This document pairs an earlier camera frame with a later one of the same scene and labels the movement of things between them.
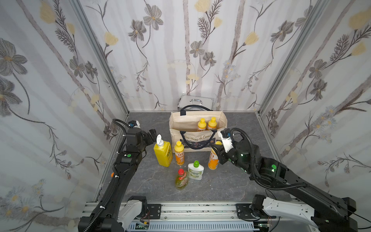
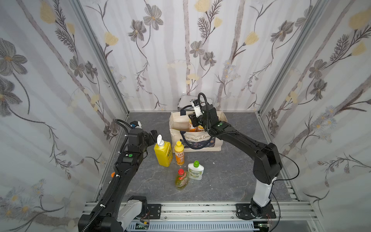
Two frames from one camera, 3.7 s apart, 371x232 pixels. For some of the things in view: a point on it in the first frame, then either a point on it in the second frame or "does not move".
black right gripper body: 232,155 → 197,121
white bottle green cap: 195,170 does not move
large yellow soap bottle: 163,151 does not move
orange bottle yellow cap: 213,161 → 192,128
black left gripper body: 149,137 does not move
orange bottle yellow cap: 202,124 does not move
